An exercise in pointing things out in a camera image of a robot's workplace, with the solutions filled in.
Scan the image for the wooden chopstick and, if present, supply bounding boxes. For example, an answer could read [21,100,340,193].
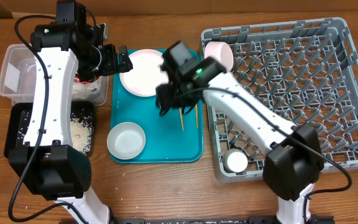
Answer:
[195,104,199,129]
[179,107,185,131]

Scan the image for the large pink plate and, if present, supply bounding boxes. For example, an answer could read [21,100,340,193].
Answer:
[119,49,168,97]

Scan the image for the red snack wrapper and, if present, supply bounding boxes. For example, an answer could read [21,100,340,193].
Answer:
[74,75,97,85]

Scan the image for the white tissue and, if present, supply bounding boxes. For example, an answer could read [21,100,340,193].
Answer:
[72,77,101,100]

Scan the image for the light green bowl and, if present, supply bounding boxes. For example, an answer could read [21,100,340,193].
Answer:
[107,122,146,160]

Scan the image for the rice grains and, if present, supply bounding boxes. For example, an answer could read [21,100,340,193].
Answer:
[14,108,94,156]

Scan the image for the pink bowl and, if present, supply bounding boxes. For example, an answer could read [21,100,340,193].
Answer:
[204,42,234,71]

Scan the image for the light green cup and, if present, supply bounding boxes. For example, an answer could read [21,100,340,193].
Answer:
[223,149,248,173]

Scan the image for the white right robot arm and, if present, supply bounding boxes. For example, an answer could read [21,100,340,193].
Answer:
[119,41,352,223]

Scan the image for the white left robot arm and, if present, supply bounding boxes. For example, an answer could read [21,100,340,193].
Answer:
[8,1,133,223]

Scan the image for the grey dishwasher rack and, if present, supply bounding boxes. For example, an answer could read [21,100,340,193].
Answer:
[200,17,358,170]

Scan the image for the teal plastic tray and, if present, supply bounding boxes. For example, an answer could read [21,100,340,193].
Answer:
[109,48,204,164]

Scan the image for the black tray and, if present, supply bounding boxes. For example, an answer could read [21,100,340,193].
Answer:
[4,101,95,158]

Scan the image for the clear plastic bin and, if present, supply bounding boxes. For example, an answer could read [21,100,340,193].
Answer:
[0,44,109,106]

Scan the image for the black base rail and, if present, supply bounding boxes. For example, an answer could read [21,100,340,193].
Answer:
[59,214,335,224]

